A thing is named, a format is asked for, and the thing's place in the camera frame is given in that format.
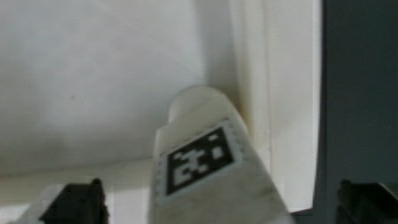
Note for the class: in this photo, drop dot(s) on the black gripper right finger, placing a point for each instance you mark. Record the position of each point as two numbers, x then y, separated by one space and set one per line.
366 203

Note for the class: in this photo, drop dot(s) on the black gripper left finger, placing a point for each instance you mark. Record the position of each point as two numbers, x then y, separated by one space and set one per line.
70 204

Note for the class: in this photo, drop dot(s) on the white table leg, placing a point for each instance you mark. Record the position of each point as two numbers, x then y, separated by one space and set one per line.
212 187

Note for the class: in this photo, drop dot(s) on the white square tabletop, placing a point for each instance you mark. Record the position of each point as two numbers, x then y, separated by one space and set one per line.
100 57

